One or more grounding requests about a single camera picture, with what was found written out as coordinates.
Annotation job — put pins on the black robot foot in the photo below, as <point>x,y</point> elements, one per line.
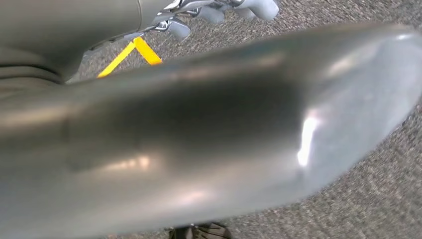
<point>204,231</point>

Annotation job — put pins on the yellow floor tape marking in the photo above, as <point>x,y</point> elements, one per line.
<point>145,51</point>

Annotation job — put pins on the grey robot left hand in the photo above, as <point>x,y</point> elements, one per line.
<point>197,132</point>

